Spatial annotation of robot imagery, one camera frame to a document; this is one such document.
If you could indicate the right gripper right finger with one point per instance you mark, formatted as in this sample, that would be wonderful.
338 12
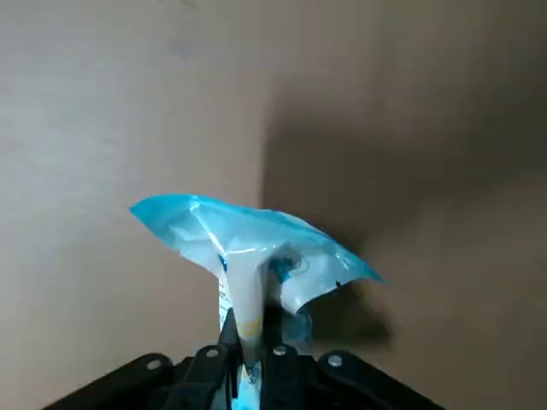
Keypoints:
307 380

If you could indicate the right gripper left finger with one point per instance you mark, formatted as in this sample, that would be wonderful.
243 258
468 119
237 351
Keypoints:
192 380

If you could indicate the blue white cotton swab bag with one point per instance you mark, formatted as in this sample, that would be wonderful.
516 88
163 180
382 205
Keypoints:
239 239

